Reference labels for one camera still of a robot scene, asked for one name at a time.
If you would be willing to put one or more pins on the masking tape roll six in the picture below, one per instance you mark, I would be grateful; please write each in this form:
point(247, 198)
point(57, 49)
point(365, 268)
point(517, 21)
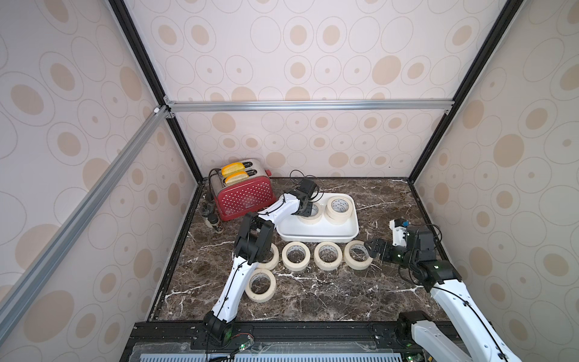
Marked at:
point(328, 256)

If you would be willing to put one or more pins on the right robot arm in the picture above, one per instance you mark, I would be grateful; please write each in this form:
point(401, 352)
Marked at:
point(480, 340)

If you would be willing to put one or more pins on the left slanted aluminium bar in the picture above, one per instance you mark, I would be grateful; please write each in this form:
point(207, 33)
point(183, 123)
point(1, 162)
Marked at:
point(39, 273)

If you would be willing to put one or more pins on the masking tape roll four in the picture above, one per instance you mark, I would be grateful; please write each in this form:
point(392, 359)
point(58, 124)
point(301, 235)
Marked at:
point(356, 256)

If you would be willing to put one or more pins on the small dark sauce bottle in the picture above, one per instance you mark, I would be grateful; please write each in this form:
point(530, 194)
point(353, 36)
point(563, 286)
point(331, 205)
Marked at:
point(212, 219)

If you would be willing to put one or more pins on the masking tape roll two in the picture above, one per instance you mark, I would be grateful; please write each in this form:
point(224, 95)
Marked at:
point(340, 205)

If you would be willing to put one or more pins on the masking tape roll eight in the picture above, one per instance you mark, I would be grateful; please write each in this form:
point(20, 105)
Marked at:
point(316, 215)

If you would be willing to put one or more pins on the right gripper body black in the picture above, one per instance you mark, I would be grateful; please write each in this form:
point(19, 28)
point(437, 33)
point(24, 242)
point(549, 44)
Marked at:
point(386, 250)

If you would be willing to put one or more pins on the black left frame post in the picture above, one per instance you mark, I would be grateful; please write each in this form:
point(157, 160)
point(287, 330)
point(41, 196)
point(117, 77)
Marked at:
point(122, 15)

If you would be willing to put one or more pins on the horizontal aluminium frame bar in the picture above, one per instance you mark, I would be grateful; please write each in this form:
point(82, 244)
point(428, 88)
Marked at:
point(310, 105)

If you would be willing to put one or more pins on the black right frame post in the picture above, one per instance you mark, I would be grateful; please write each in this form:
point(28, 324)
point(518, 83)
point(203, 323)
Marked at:
point(489, 46)

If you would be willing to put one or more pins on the yellow toast slice rear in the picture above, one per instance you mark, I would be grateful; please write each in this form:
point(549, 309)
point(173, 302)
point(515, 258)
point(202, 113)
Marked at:
point(234, 168)

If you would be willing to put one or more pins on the masking tape roll five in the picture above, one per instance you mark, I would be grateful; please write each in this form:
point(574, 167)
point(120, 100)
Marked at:
point(296, 256)

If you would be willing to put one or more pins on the masking tape roll three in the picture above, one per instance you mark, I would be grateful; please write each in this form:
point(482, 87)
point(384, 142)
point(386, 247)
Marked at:
point(271, 259)

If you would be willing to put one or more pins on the masking tape roll one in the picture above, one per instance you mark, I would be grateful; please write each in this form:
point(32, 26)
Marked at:
point(262, 286)

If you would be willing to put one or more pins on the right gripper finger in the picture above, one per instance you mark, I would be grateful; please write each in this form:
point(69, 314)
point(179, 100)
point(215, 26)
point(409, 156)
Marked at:
point(375, 254)
point(374, 244)

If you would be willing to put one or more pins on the yellow toast slice front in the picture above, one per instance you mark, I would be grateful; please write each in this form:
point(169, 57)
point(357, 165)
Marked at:
point(236, 177)

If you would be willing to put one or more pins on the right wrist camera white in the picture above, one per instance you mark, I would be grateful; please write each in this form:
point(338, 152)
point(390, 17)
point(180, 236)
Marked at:
point(399, 232)

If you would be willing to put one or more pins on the black frame post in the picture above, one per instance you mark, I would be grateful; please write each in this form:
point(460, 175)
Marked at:
point(122, 15)
point(489, 46)

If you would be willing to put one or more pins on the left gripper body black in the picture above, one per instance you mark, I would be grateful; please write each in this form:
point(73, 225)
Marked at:
point(305, 210)

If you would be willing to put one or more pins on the yellow toast slice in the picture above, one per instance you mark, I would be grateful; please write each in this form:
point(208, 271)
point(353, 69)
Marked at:
point(234, 168)
point(236, 177)

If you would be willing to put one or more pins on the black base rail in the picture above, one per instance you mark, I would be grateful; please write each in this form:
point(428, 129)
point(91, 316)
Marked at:
point(272, 341)

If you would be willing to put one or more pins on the red polka dot toaster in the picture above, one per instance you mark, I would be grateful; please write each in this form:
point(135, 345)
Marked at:
point(250, 195)

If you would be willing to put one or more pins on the white plastic storage tray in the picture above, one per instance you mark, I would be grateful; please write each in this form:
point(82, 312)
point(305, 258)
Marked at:
point(291, 229)

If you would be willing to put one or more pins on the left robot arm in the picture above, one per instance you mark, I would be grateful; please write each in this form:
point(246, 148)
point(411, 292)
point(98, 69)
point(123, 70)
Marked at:
point(252, 244)

